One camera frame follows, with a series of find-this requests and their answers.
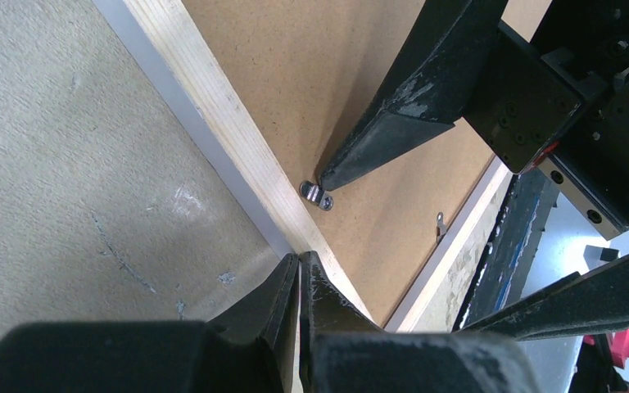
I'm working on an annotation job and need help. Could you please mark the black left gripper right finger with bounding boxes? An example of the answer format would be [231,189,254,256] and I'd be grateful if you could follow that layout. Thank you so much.
[299,251,539,392]

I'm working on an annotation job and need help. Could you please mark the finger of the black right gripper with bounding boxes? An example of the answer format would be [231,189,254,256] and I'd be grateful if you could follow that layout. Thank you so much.
[463,254,629,341]
[319,0,507,191]

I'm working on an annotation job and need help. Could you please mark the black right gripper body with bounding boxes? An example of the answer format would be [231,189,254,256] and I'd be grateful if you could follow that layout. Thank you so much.
[464,1,629,239]

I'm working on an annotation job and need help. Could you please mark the small metal retaining clip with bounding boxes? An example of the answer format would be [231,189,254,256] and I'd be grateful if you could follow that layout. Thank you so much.
[300,180,333,211]

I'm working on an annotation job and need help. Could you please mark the brown cardboard backing board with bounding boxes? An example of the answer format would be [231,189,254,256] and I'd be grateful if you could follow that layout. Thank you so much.
[181,0,554,327]

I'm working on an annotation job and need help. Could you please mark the white wooden picture frame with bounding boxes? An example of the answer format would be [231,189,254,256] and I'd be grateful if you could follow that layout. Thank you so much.
[97,1,509,331]

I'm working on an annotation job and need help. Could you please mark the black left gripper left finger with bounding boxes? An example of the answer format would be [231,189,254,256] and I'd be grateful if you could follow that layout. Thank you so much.
[0,254,299,392]

